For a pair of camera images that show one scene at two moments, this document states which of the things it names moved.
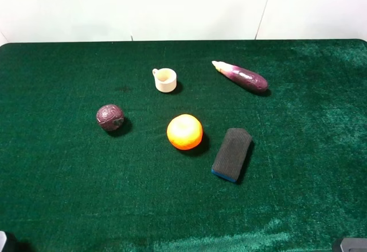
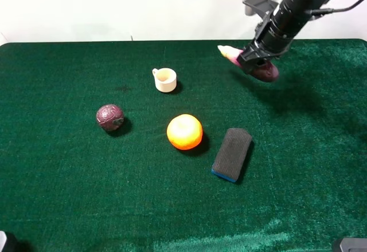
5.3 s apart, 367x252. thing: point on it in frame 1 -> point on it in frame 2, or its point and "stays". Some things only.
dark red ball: (110, 117) stays
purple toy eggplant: (250, 80) -> (266, 73)
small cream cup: (166, 80) stays
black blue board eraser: (231, 154) stays
